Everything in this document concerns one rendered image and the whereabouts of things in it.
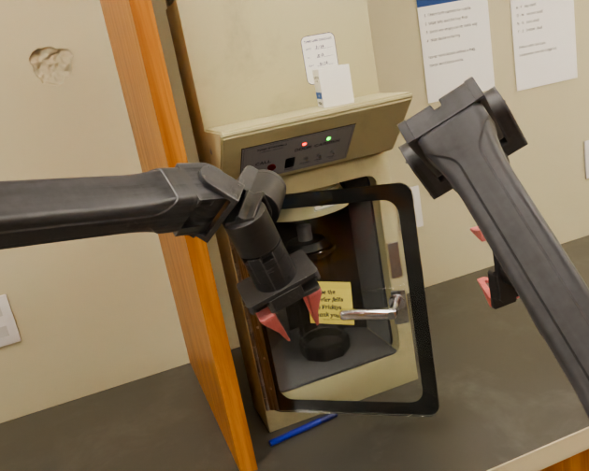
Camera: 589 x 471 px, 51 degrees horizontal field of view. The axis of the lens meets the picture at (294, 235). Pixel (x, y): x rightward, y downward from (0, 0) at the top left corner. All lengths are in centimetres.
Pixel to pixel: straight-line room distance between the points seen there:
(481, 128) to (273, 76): 56
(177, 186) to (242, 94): 36
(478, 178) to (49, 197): 39
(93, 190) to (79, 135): 78
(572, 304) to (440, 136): 17
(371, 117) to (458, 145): 47
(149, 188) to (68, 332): 87
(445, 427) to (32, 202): 80
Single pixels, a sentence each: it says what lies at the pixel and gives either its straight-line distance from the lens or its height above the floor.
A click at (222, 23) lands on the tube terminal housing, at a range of 103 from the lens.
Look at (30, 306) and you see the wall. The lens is 149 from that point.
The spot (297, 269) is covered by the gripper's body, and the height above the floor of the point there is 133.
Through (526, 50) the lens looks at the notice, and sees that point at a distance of 185.
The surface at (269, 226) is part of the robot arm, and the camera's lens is 74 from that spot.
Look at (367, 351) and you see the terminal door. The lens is 104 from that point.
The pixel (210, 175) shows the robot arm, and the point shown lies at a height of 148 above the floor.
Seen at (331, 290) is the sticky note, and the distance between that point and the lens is 100.
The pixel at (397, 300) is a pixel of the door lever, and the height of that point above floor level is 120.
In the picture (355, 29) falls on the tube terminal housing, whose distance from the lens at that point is 110.
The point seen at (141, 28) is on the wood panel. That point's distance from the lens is 91.
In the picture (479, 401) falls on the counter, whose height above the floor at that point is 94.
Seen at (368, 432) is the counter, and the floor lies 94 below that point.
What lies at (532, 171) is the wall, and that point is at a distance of 189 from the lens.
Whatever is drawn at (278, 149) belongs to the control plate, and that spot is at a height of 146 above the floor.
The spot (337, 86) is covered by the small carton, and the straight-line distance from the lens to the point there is 99.
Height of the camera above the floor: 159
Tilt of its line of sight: 16 degrees down
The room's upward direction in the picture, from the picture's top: 11 degrees counter-clockwise
